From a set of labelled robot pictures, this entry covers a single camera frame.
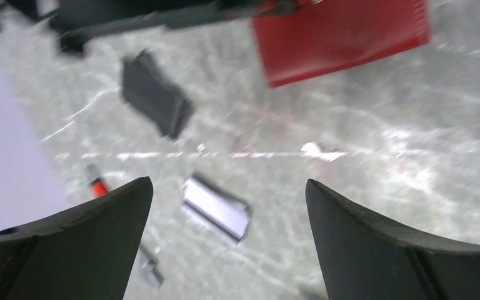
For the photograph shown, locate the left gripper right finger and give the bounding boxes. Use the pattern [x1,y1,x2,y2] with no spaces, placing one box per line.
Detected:
[305,179,480,299]

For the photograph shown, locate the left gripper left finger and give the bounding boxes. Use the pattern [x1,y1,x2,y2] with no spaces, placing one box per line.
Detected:
[0,177,153,299]

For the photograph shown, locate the silver credit card stack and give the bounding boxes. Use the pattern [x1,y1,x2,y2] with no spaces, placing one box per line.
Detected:
[182,173,253,245]

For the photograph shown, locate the red leather card holder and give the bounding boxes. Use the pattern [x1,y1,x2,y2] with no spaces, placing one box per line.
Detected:
[252,0,431,88]

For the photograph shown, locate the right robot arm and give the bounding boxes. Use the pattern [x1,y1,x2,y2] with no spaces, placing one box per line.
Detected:
[0,1,299,56]

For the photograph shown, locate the red handled adjustable wrench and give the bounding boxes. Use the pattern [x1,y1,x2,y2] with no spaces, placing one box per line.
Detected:
[84,164,164,289]

